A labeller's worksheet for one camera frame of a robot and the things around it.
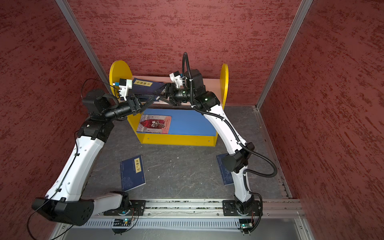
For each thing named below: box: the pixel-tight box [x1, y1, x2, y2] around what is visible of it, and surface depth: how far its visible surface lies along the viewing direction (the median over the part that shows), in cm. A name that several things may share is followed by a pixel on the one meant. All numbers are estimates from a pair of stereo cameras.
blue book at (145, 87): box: [128, 77, 166, 99], surface depth 72 cm
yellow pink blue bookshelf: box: [109, 60, 229, 147], surface depth 74 cm
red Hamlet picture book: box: [136, 114, 172, 134], surface depth 92 cm
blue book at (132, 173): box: [120, 154, 146, 192], surface depth 87 cm
